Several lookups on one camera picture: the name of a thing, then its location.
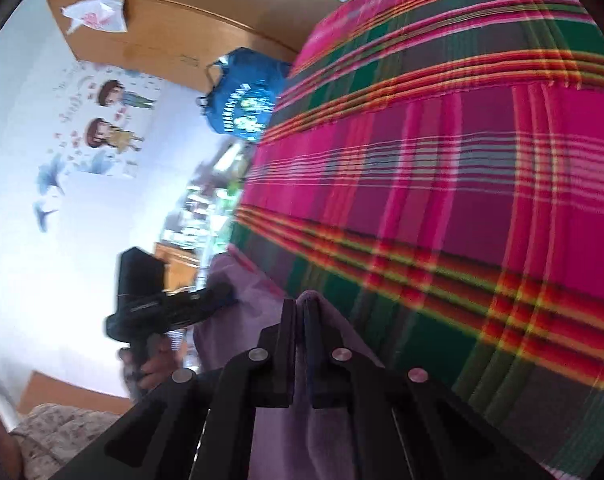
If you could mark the person's floral pajamas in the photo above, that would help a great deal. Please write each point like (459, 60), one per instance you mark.
(57, 430)

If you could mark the person's left hand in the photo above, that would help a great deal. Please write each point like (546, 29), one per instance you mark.
(159, 365)

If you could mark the purple fleece pants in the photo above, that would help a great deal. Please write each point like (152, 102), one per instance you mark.
(252, 300)

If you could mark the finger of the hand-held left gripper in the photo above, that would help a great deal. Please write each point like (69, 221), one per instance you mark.
(217, 307)
(217, 291)

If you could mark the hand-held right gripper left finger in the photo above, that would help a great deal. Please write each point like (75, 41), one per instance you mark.
(288, 360)

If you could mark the cartoon couple wall sticker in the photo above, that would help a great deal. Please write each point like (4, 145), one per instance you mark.
(107, 135)

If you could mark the wooden wardrobe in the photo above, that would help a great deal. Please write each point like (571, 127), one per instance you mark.
(182, 35)

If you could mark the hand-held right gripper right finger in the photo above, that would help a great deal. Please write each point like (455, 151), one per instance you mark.
(312, 360)

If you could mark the blue printed tote bag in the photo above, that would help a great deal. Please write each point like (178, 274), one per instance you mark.
(242, 95)

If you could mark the white plastic bag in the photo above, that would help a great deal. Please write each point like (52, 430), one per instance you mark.
(99, 15)

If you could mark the pink plaid tablecloth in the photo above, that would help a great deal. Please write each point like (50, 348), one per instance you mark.
(457, 160)

